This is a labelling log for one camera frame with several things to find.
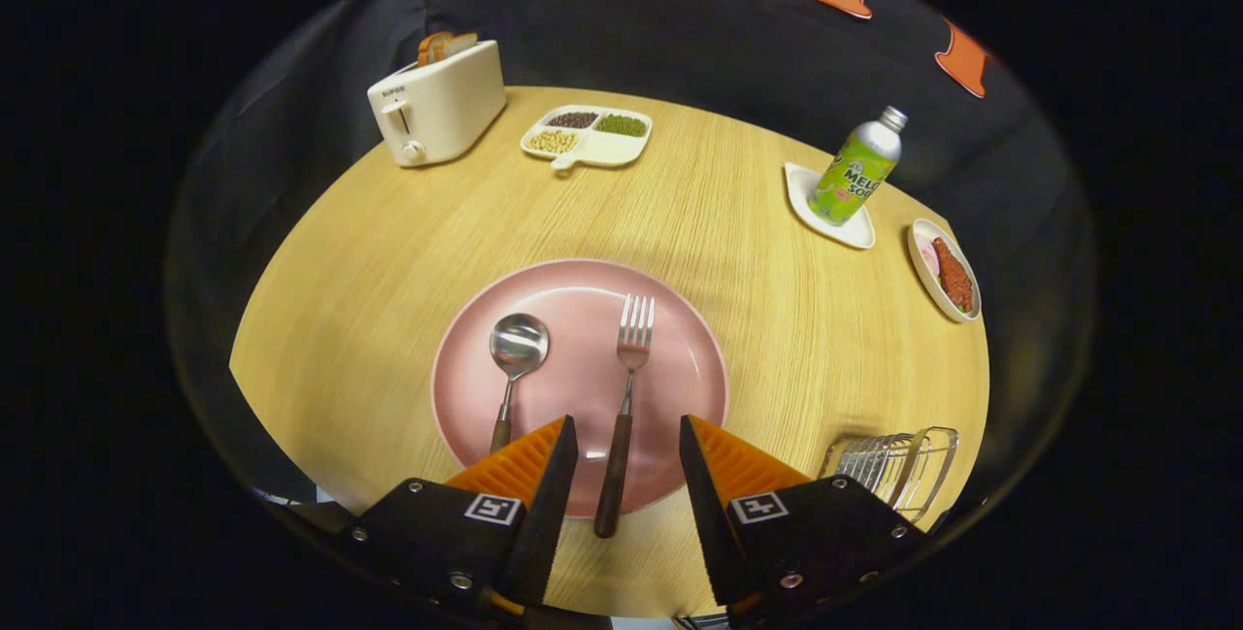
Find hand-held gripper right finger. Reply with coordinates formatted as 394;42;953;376
678;414;928;623

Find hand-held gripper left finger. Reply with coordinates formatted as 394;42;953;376
335;414;581;612

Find wooden handle metal spoon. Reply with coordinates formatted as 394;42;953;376
488;314;551;454

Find wooden handle metal fork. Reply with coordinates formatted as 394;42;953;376
594;294;655;539

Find pink round plate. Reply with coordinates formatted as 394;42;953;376
431;259;729;519

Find white oval dish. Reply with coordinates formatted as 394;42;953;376
908;218;982;323

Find white square coaster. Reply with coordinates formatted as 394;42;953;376
785;162;876;250

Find brown fried meat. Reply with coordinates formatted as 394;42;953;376
932;238;975;314

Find white divided snack dish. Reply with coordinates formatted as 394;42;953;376
521;105;654;171

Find green label soda bottle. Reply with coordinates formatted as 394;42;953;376
808;106;909;227

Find cream white toaster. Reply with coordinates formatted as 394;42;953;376
367;40;508;168

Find toasted bread slices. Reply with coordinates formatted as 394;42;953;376
418;31;479;66

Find metal wire cutlery basket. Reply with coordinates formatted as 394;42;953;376
819;426;960;524

